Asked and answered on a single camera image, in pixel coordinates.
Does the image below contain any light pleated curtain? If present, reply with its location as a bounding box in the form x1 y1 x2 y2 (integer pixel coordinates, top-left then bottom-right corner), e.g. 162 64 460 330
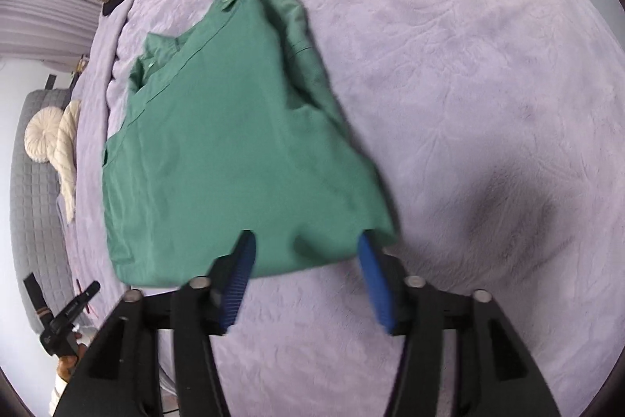
0 0 105 71

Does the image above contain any round cream cushion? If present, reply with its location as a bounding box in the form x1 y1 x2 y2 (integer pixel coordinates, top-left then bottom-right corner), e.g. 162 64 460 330
24 108 66 164

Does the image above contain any purple plush blanket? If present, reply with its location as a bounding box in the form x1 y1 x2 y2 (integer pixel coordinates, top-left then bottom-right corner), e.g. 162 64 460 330
59 0 625 417

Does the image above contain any grey quilted sofa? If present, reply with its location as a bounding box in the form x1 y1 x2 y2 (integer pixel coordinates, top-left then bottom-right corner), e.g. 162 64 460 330
10 89 81 335

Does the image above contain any person's left forearm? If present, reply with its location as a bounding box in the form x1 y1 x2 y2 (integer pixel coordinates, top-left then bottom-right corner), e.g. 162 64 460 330
48 375 74 417

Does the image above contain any person's left hand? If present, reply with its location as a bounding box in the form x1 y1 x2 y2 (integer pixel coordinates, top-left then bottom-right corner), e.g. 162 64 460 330
55 341 89 379

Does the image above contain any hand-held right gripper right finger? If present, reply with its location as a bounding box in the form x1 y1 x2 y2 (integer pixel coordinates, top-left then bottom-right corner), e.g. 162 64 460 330
358 229 562 417

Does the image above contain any green button-up shirt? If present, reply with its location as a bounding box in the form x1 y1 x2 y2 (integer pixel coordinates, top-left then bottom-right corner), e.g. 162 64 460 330
101 0 397 288

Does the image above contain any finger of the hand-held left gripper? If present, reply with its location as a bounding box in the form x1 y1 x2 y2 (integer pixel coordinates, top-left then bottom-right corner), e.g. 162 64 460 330
51 281 102 325
23 274 52 325

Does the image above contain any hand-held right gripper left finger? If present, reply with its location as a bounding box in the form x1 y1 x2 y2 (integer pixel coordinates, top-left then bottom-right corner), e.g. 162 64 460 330
51 229 257 417

